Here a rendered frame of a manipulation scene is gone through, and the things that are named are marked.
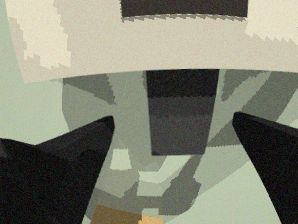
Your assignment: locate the black two-prong charger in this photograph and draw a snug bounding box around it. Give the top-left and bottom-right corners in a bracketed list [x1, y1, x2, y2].
[146, 68, 220, 156]

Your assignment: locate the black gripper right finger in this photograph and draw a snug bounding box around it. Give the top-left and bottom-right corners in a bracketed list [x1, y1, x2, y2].
[233, 112, 298, 224]

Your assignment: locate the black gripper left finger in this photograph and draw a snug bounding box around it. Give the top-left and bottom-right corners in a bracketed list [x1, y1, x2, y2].
[0, 116, 114, 224]

